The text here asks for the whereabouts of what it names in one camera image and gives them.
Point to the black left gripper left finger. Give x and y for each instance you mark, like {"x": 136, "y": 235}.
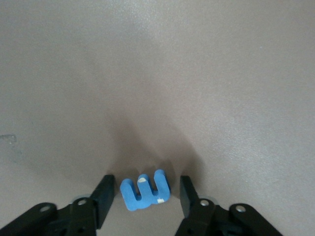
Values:
{"x": 81, "y": 216}

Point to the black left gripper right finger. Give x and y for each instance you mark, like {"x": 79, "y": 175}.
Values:
{"x": 204, "y": 218}

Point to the blue foam letter m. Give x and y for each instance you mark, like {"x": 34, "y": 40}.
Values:
{"x": 145, "y": 196}

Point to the brown table mat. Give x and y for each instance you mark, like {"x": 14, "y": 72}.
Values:
{"x": 157, "y": 73}

